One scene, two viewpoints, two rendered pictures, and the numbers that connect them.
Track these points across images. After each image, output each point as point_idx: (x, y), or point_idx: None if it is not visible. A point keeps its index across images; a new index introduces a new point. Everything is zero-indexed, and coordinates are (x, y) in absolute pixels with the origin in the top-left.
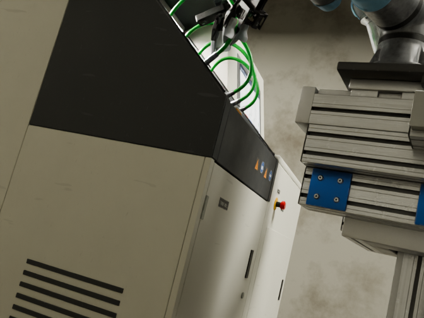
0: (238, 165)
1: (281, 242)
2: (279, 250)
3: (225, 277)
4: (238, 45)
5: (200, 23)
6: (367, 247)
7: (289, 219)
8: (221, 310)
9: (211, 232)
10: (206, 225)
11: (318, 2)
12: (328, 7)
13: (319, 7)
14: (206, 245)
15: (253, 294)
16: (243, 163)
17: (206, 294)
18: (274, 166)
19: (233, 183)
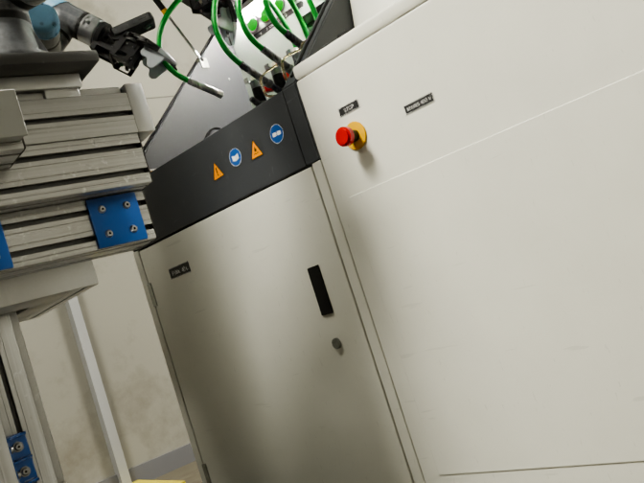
0: (176, 215)
1: (514, 149)
2: (520, 172)
3: (252, 336)
4: None
5: (241, 2)
6: (70, 295)
7: (531, 60)
8: (276, 378)
9: (180, 307)
10: (168, 306)
11: (45, 42)
12: (41, 35)
13: (51, 36)
14: (181, 322)
15: (401, 328)
16: (185, 203)
17: (219, 368)
18: (283, 106)
19: (181, 240)
